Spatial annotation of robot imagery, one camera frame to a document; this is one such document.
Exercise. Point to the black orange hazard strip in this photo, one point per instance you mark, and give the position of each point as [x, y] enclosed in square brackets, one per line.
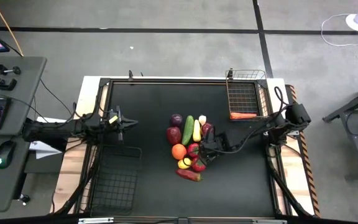
[306, 155]

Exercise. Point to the yellow lemon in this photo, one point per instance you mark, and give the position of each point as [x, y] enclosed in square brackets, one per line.
[183, 164]

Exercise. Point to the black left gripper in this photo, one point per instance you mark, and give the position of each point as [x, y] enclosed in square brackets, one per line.
[119, 133]

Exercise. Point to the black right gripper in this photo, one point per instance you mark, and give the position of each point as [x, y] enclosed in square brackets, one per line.
[217, 142]

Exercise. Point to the grey desk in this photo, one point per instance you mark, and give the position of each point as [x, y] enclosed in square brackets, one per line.
[17, 102]

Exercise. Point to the white garlic bulb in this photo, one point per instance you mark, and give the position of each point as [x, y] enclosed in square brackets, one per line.
[202, 119]

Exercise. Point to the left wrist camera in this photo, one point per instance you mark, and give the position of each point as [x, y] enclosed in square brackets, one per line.
[113, 119]

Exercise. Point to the yellow squash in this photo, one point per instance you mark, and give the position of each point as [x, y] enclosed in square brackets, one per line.
[196, 132]

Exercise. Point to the orange fruit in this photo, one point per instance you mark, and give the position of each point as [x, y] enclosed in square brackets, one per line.
[179, 152]

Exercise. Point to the long red chili pepper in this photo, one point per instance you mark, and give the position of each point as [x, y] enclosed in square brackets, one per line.
[187, 175]

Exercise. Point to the purple red onion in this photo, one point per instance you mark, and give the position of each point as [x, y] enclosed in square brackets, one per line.
[176, 120]

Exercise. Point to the dark red apple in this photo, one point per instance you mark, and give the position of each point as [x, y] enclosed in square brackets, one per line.
[173, 136]

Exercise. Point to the black computer mouse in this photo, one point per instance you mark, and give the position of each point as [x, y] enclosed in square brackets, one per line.
[5, 154]

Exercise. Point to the white paper sheet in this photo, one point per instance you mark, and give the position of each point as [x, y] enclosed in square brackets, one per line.
[43, 150]

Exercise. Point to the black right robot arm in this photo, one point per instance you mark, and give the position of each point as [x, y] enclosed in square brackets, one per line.
[297, 113]

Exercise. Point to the orange carrot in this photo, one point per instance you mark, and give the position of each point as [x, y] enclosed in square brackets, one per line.
[242, 115]

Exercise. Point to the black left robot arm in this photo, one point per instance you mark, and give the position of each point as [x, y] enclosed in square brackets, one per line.
[48, 130]

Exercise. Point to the red tomato with green leaf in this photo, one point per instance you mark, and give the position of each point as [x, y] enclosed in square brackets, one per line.
[197, 166]

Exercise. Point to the small red bell pepper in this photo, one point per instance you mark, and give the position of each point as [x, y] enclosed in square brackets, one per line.
[193, 150]

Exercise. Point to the black table mat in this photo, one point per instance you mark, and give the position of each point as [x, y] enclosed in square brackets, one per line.
[166, 99]

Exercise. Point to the dark grey side table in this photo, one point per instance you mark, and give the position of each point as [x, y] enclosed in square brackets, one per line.
[357, 124]

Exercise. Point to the green cucumber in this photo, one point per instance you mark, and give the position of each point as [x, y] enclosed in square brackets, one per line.
[188, 130]

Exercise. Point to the yellow rod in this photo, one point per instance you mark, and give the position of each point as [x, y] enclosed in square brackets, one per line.
[8, 29]

